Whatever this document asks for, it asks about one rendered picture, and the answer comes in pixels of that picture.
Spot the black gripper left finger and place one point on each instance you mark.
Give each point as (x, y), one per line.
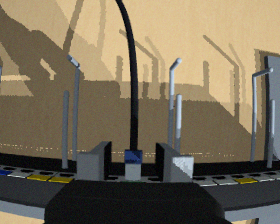
(96, 164)

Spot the black patch cord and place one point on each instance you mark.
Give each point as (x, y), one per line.
(133, 77)

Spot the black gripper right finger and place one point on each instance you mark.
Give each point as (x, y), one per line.
(171, 166)

